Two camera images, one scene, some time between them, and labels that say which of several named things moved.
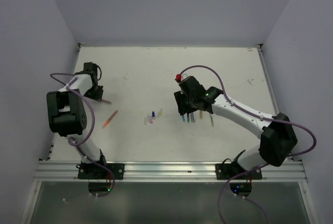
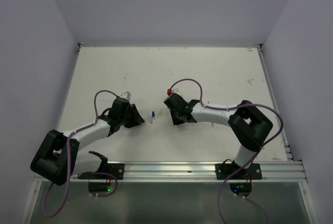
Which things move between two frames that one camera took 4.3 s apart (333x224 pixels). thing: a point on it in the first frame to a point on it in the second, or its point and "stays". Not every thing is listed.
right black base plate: x=234 y=170 stays
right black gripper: x=182 y=107 to x=176 y=120
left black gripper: x=98 y=96 to x=136 y=118
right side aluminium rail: x=268 y=79 stays
